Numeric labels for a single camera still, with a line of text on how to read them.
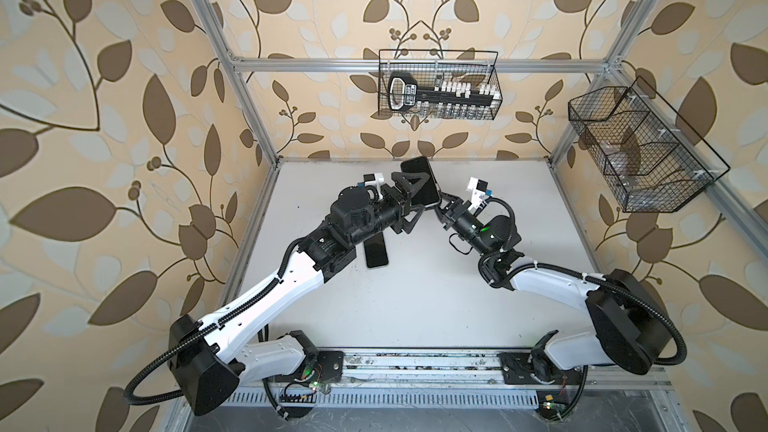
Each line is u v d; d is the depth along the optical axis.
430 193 0.71
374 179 0.65
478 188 0.71
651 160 0.73
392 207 0.59
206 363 0.38
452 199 0.70
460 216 0.67
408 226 0.65
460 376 0.74
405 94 0.84
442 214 0.68
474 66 0.91
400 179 0.59
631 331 0.43
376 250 0.96
